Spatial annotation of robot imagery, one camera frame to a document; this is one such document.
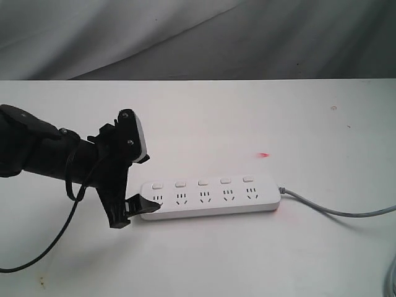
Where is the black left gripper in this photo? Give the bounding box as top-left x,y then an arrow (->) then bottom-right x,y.
88,124 -> 161,229

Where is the white five-outlet power strip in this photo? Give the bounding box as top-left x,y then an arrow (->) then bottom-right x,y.
140,174 -> 281,220

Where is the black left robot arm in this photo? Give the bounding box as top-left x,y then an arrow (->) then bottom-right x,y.
1,104 -> 160,228

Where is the grey backdrop cloth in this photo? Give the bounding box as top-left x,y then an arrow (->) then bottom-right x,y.
1,1 -> 395,80

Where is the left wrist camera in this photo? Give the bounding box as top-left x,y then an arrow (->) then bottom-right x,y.
116,109 -> 150,164

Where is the grey power cord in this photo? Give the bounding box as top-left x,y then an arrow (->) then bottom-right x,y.
277,186 -> 396,297

